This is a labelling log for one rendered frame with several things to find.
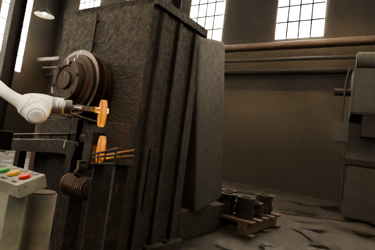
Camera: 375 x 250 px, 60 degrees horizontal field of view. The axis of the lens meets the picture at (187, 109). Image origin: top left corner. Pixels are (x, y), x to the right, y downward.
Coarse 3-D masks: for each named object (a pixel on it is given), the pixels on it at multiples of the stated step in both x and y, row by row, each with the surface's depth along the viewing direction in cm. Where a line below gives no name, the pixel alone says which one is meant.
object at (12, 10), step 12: (12, 0) 823; (24, 0) 847; (168, 0) 532; (180, 0) 557; (12, 12) 813; (24, 12) 840; (12, 24) 825; (12, 36) 827; (12, 48) 828; (0, 60) 808; (12, 60) 830; (0, 72) 799; (12, 72) 825; (0, 96) 809; (0, 108) 811; (0, 120) 812
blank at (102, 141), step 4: (100, 136) 180; (104, 136) 182; (100, 140) 177; (104, 140) 178; (100, 144) 176; (104, 144) 176; (100, 148) 175; (104, 148) 176; (96, 160) 181; (100, 160) 177
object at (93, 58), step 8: (88, 56) 221; (96, 56) 225; (96, 64) 216; (96, 72) 214; (104, 72) 219; (96, 80) 213; (104, 80) 217; (96, 88) 212; (96, 96) 214; (88, 104) 213; (96, 104) 218; (72, 112) 221; (80, 112) 217; (88, 112) 221
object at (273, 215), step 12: (228, 192) 345; (228, 204) 327; (240, 204) 318; (252, 204) 317; (264, 204) 354; (228, 216) 319; (240, 216) 316; (252, 216) 318; (264, 216) 348; (276, 216) 358; (228, 228) 321; (240, 228) 307; (252, 228) 314; (264, 228) 338; (276, 228) 356
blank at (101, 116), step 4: (100, 100) 184; (104, 100) 181; (100, 104) 182; (104, 104) 178; (100, 108) 179; (104, 108) 177; (100, 112) 177; (104, 112) 176; (100, 116) 176; (104, 116) 176; (100, 120) 177; (104, 120) 177; (100, 124) 179; (104, 124) 179
